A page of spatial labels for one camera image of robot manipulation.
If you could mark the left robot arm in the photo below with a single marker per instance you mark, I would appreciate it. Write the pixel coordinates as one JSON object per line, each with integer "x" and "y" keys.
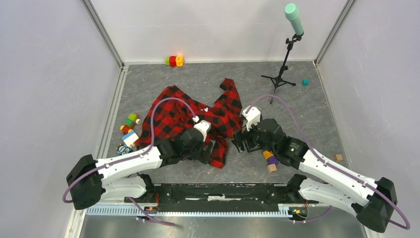
{"x": 94, "y": 180}

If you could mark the black square frame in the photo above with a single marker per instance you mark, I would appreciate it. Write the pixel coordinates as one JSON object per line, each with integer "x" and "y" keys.
{"x": 246, "y": 141}

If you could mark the teal small cube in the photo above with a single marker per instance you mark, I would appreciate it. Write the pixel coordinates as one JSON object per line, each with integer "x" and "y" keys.
{"x": 305, "y": 82}

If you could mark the red cylinder block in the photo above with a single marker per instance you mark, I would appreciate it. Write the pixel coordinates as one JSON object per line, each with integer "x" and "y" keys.
{"x": 172, "y": 61}

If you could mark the orange red toy brick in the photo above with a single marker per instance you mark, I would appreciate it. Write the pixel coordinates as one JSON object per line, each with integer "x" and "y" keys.
{"x": 125, "y": 129}

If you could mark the green toy brick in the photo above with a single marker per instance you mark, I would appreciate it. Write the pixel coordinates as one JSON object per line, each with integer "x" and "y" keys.
{"x": 132, "y": 120}

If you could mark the mint green microphone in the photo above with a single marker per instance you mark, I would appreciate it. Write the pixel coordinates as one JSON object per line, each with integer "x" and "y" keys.
{"x": 292, "y": 15}

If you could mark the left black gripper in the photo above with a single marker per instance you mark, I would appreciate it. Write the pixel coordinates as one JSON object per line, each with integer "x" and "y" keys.
{"x": 203, "y": 155}

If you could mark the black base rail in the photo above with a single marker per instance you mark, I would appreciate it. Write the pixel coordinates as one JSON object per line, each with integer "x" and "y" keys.
{"x": 221, "y": 197}

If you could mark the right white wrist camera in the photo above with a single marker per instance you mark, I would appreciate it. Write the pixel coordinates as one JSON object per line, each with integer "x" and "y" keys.
{"x": 252, "y": 116}

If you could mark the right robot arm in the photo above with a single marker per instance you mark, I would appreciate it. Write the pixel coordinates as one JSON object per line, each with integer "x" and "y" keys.
{"x": 370, "y": 201}

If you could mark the white blue toy brick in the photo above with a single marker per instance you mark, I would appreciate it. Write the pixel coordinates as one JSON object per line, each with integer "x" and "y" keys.
{"x": 130, "y": 138}

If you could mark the yellow toy brick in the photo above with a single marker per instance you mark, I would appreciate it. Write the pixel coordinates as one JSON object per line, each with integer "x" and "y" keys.
{"x": 267, "y": 154}

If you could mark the purple toy brick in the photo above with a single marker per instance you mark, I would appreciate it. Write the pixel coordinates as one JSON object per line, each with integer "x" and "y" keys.
{"x": 272, "y": 160}

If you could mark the red black plaid shirt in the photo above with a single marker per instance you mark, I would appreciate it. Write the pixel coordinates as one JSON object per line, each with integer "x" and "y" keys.
{"x": 172, "y": 111}

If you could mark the black tripod mic stand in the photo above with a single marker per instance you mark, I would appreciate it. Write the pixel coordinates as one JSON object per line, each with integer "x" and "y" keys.
{"x": 278, "y": 81}

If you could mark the small wooden cube right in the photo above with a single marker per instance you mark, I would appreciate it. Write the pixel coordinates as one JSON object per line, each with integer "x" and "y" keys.
{"x": 338, "y": 157}

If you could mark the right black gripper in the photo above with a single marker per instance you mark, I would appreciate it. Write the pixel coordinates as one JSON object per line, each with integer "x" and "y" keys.
{"x": 247, "y": 134}

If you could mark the owl toy block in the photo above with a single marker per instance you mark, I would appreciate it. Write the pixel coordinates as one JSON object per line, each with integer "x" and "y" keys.
{"x": 123, "y": 149}

